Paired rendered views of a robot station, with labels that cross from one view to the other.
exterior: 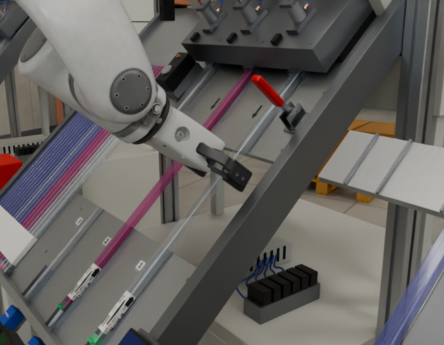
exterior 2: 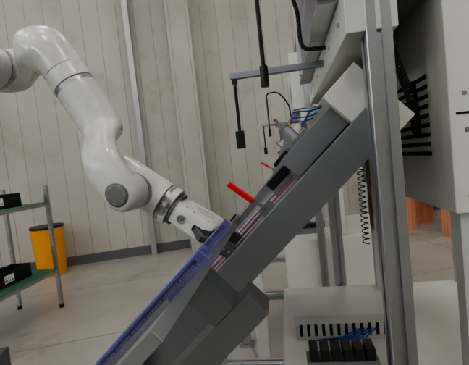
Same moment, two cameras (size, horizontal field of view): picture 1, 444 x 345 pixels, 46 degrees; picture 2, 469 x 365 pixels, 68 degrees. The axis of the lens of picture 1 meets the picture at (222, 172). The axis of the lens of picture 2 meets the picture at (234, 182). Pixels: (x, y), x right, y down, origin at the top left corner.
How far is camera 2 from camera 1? 0.58 m
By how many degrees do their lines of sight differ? 47
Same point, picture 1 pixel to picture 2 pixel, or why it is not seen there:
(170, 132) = (174, 218)
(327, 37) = (296, 150)
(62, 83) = not seen: hidden behind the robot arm
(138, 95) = (119, 197)
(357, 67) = (310, 172)
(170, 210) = (338, 277)
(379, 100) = (425, 196)
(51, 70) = not seen: hidden behind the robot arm
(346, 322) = not seen: outside the picture
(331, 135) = (289, 226)
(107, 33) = (100, 167)
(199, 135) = (192, 221)
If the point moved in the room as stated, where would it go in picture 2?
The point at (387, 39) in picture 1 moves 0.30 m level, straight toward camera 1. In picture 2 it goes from (347, 146) to (181, 164)
